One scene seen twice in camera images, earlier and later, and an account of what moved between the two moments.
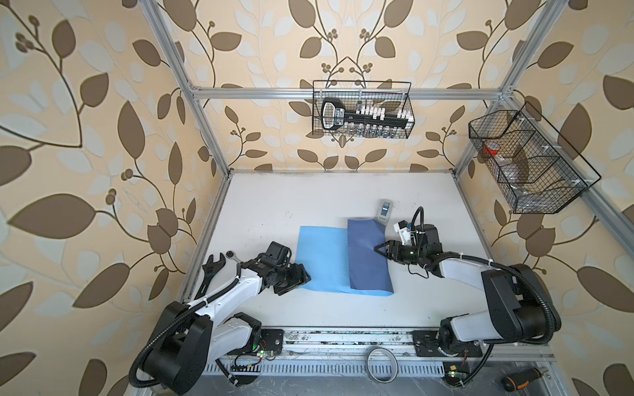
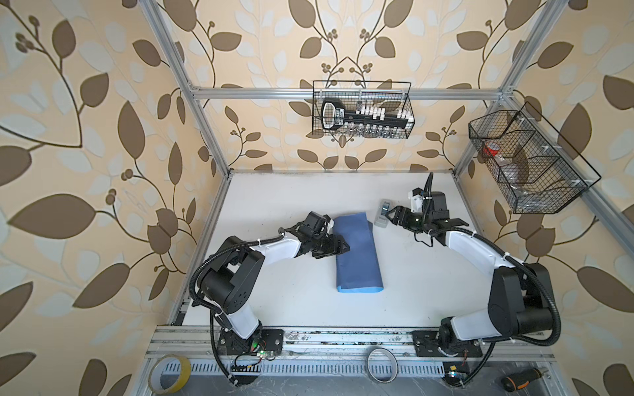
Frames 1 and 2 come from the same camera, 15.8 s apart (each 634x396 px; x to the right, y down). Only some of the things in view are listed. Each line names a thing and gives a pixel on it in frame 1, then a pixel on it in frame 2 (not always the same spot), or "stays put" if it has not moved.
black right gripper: (389, 251) -> (402, 219)
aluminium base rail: (381, 344) stays put
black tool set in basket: (366, 121) stays put
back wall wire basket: (362, 109) stays put
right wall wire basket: (532, 167) stays put
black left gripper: (299, 278) -> (338, 251)
